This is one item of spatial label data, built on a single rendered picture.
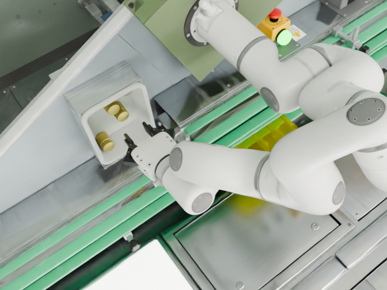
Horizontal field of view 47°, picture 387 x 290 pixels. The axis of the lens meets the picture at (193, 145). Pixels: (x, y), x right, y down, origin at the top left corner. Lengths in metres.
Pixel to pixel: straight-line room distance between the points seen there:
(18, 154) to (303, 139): 0.74
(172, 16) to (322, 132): 0.48
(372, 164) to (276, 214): 0.73
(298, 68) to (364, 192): 0.68
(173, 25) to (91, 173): 0.49
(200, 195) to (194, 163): 0.11
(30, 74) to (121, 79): 0.90
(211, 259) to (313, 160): 0.73
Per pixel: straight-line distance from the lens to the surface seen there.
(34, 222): 1.26
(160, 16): 0.98
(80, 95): 1.07
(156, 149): 1.01
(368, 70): 0.86
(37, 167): 1.23
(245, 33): 0.97
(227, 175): 0.78
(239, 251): 1.32
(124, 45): 1.10
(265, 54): 0.93
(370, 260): 1.39
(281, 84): 0.89
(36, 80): 1.86
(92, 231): 1.21
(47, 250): 1.24
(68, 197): 1.26
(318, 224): 1.37
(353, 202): 1.47
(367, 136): 0.63
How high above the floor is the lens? 1.51
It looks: 29 degrees down
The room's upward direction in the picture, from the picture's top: 138 degrees clockwise
